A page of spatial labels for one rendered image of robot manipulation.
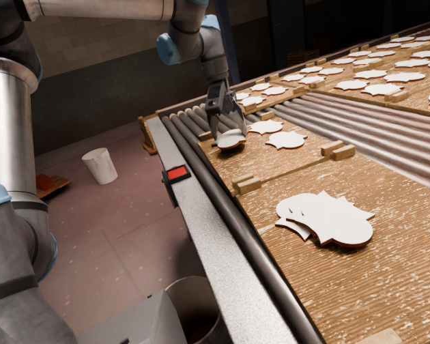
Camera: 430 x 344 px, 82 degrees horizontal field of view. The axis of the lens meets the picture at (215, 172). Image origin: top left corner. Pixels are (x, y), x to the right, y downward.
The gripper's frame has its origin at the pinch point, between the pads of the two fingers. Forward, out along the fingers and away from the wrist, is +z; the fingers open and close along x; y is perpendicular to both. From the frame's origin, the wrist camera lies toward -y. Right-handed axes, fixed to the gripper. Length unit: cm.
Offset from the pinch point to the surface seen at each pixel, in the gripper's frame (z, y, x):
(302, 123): 6.3, 21.4, -23.4
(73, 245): 91, 44, 171
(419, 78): 3, 44, -69
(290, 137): 4.3, 3.1, -19.1
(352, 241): 5, -43, -28
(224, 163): 5.3, -8.4, 1.4
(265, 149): 5.3, -2.0, -11.3
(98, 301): 95, -1, 110
